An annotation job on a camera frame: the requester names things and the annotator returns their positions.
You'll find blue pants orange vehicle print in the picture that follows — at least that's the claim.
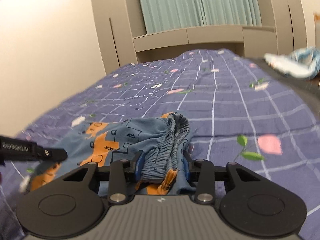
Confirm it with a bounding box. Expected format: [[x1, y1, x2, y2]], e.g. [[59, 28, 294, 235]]
[[27, 112, 195, 195]]

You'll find purple checked floral quilt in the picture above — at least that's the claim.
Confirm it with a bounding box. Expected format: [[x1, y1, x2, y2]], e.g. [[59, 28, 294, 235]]
[[0, 48, 320, 240]]

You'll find light blue white blanket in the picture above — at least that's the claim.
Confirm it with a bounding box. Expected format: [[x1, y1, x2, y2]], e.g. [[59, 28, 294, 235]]
[[264, 47, 319, 80]]

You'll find beige built-in wardrobe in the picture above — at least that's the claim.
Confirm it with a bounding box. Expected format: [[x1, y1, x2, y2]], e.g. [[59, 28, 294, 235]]
[[92, 0, 308, 72]]

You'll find teal window curtain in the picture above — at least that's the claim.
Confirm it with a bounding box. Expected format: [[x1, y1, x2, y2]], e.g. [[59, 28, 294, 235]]
[[140, 0, 262, 34]]

